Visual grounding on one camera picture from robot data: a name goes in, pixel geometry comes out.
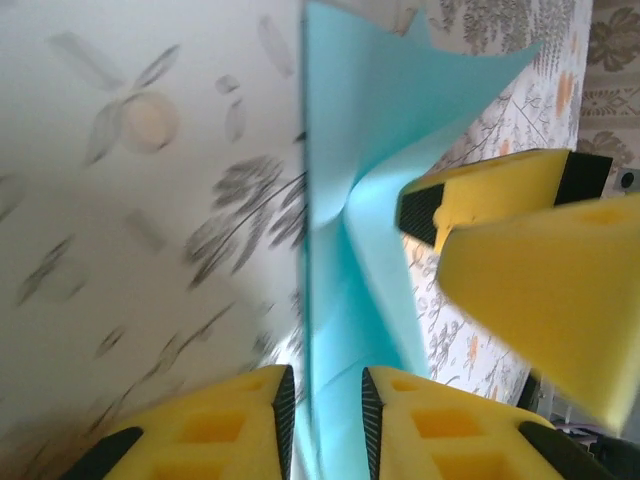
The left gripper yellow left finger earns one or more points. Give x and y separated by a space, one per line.
215 430

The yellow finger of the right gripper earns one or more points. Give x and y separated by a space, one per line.
500 185
550 290

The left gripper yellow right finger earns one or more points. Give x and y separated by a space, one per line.
450 435

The light blue paper sheet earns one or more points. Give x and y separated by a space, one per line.
350 125

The floral patterned table mat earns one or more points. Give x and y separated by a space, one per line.
150 200

